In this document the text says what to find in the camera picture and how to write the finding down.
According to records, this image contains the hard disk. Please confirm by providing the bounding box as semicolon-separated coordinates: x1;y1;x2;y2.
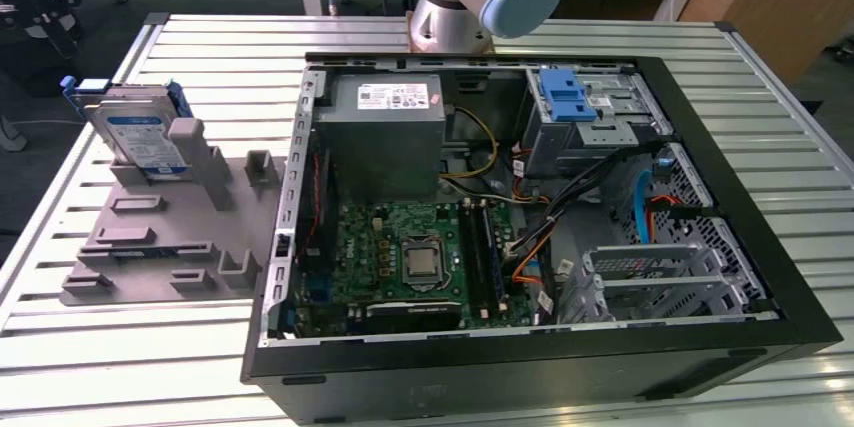
57;75;195;183

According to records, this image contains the metal disk bay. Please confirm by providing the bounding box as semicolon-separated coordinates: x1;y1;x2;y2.
559;242;779;326

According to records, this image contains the black bin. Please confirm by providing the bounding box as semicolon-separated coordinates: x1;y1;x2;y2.
0;0;85;98

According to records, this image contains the grey stand foot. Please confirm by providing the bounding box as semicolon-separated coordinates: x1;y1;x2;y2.
0;114;29;153

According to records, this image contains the grey parts rack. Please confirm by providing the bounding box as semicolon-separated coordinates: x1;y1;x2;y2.
59;116;289;306

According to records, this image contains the grey power supply unit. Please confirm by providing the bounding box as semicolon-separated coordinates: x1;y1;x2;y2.
312;72;447;204

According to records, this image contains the green motherboard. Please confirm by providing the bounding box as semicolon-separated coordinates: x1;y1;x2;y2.
292;199;539;336

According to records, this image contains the silver CPU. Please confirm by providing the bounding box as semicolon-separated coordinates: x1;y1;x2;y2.
403;245;442;278

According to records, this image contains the blue drive latch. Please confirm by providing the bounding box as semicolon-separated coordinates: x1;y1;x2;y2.
539;68;599;123

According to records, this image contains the black graphics card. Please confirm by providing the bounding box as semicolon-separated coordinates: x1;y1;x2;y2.
345;299;463;334

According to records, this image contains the metal optical drive cage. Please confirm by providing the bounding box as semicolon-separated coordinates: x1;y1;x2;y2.
519;66;672;178

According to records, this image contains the black PC case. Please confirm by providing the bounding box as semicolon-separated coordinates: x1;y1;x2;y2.
239;51;843;426

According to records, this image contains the yellow wire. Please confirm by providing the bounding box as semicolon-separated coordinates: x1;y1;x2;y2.
439;105;500;179

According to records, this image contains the black cable bundle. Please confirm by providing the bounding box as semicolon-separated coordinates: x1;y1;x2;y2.
516;146;642;268

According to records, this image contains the orange wire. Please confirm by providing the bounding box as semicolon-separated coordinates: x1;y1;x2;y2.
511;231;555;286

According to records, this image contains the blue wire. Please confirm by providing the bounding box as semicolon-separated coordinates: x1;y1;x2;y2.
636;156;672;248

